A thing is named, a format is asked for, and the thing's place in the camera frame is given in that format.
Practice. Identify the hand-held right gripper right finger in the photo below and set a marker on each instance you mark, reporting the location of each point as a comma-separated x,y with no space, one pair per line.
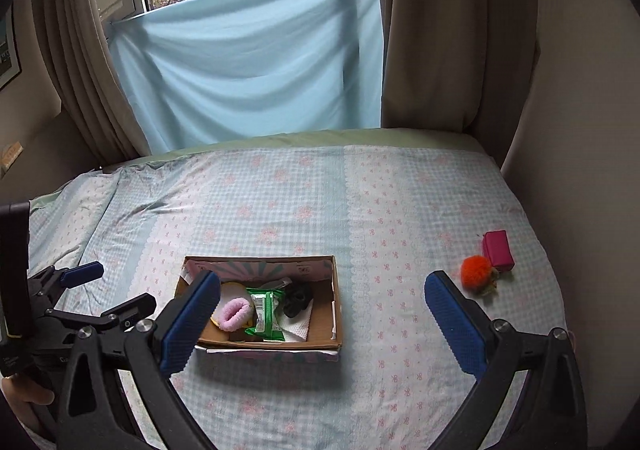
455,325

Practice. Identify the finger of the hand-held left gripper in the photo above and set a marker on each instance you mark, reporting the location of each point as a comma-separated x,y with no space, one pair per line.
132,307
82,273

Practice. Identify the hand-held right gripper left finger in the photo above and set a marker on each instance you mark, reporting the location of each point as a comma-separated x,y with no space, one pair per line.
187,330

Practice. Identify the pink fluffy hair scrunchie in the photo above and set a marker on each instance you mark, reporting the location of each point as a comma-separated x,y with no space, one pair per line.
235,314

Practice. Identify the green wet wipes packet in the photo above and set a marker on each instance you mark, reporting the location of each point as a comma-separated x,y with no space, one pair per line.
266,315

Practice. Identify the grey white cloth piece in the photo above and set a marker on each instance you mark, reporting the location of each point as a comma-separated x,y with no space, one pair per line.
276,284

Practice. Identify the white paper napkin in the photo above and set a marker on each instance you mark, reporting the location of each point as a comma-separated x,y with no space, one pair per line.
299,327

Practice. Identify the black cloth bundle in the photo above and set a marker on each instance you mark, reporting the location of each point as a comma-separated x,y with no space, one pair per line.
298,300

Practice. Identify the cardboard box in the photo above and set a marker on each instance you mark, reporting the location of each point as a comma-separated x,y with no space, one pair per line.
320,310

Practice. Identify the person's left hand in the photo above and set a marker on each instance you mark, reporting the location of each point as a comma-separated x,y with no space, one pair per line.
30,397

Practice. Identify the orange fluffy pom-pom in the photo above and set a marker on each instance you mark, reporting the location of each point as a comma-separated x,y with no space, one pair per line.
477,272

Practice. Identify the magenta zip pouch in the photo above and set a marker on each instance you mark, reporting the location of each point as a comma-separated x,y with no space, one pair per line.
497,252

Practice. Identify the checked floral bedsheet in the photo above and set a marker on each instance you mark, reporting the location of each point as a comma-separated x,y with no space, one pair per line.
310,210

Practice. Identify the beige curtain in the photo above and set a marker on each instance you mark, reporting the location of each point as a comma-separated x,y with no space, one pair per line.
450,40
85,80

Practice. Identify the light blue hanging cloth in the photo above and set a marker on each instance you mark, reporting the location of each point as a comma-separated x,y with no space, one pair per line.
250,65

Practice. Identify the small beige wall fixture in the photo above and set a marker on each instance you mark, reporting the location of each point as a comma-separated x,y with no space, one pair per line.
10,156

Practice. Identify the framed wall picture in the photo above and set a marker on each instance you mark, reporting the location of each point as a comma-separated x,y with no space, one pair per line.
7,55

